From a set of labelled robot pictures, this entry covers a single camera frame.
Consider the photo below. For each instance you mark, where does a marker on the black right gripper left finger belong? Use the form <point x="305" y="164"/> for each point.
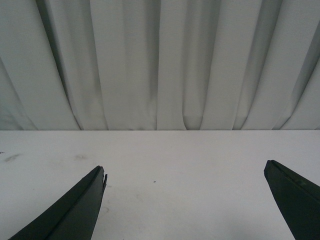
<point x="74" y="215"/>

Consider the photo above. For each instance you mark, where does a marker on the white pleated curtain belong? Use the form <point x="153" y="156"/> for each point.
<point x="159" y="65"/>

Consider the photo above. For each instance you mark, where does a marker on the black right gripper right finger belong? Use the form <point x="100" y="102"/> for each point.
<point x="297" y="198"/>

